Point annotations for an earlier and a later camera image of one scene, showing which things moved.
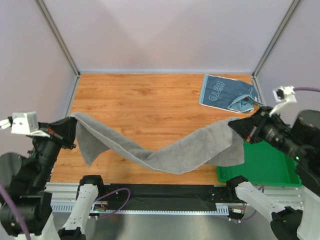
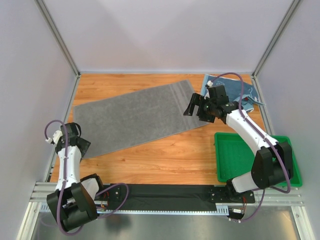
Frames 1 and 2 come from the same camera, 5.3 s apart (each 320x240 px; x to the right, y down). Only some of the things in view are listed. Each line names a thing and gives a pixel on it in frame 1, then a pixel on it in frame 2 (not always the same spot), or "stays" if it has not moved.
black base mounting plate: x=159 y=197 stays
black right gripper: x=253 y=130 → x=200 y=106
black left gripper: x=59 y=136 → x=83 y=145
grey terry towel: x=221 y=144 → x=121 y=121
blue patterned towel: x=228 y=94 stays
